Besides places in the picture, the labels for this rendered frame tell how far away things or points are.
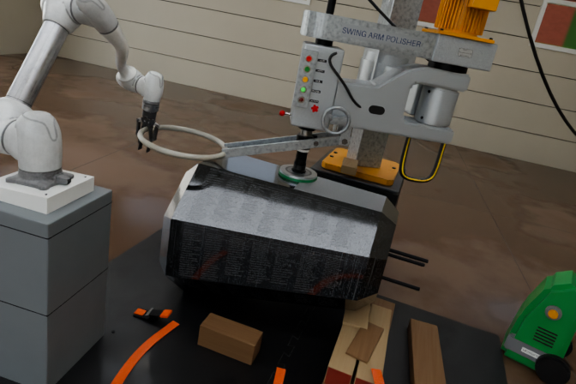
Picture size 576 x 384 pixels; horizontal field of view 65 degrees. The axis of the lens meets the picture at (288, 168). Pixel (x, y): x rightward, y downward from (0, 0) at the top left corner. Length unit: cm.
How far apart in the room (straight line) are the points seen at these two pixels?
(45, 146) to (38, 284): 53
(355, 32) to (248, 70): 661
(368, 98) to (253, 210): 82
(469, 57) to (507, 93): 620
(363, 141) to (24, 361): 220
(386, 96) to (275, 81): 641
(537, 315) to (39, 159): 261
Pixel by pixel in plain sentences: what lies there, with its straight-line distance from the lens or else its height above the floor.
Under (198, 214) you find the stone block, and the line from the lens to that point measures 235.
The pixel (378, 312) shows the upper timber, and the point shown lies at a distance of 269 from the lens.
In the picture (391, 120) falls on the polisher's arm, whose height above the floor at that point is 124.
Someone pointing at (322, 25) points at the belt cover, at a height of 164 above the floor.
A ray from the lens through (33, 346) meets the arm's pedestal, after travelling 221.
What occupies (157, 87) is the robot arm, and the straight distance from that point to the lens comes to 252.
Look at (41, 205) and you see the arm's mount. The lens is 193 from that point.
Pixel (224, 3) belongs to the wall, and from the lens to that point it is 897.
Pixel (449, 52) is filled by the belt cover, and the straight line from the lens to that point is 242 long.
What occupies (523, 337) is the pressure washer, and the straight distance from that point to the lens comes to 306.
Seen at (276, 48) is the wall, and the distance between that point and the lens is 865.
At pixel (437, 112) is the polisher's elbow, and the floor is 132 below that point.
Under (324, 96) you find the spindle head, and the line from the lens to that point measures 232.
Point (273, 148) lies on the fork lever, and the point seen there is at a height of 98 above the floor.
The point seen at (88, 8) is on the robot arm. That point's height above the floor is 154.
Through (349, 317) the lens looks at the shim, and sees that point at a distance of 255.
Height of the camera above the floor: 166
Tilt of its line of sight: 18 degrees down
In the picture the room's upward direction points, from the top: 11 degrees clockwise
